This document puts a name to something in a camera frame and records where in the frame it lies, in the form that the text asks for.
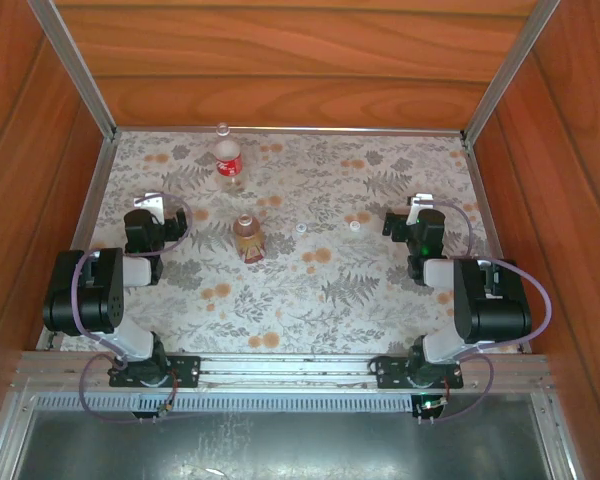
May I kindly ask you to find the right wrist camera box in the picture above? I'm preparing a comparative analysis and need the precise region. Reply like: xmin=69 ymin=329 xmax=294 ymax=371
xmin=407 ymin=193 xmax=437 ymax=225

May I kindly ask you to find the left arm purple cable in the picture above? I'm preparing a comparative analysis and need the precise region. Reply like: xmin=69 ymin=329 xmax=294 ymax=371
xmin=72 ymin=192 xmax=195 ymax=425

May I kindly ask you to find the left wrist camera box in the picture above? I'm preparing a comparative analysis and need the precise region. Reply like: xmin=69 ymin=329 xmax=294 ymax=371
xmin=132 ymin=192 xmax=165 ymax=214

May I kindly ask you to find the clear bottle red label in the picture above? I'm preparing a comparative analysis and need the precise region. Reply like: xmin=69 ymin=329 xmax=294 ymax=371
xmin=212 ymin=121 xmax=246 ymax=192

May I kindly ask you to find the grey metal sheet panel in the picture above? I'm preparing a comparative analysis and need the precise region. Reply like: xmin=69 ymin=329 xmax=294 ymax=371
xmin=14 ymin=409 xmax=551 ymax=480

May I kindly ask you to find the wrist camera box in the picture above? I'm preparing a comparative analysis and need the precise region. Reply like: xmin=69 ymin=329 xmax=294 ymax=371
xmin=407 ymin=193 xmax=437 ymax=225
xmin=132 ymin=192 xmax=165 ymax=214

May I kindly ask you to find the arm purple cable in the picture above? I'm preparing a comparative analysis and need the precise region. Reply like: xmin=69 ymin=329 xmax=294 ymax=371
xmin=432 ymin=202 xmax=554 ymax=424
xmin=72 ymin=192 xmax=195 ymax=425

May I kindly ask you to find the aluminium table edge rail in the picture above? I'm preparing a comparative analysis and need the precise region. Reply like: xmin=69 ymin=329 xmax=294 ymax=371
xmin=34 ymin=137 xmax=119 ymax=351
xmin=113 ymin=124 xmax=465 ymax=138

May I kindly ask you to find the floral tablecloth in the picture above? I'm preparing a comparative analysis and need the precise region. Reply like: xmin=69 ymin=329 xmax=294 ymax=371
xmin=59 ymin=130 xmax=524 ymax=354

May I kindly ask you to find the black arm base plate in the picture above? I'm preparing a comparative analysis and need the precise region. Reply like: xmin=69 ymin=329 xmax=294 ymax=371
xmin=108 ymin=353 xmax=202 ymax=389
xmin=374 ymin=355 xmax=465 ymax=391

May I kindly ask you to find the aluminium mounting beam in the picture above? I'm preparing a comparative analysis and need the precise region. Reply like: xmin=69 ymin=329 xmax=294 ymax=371
xmin=12 ymin=351 xmax=554 ymax=392

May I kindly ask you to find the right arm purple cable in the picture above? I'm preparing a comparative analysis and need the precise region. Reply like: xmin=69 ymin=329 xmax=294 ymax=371
xmin=432 ymin=202 xmax=554 ymax=424

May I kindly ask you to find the aluminium frame post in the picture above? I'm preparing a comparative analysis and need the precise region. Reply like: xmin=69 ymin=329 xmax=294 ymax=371
xmin=459 ymin=0 xmax=564 ymax=146
xmin=27 ymin=0 xmax=119 ymax=144

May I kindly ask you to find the grey slotted cable duct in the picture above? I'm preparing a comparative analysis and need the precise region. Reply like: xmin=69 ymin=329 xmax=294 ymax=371
xmin=32 ymin=392 xmax=536 ymax=414

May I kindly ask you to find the orange label tea bottle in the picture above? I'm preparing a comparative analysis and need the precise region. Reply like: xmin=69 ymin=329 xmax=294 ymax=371
xmin=232 ymin=213 xmax=267 ymax=265

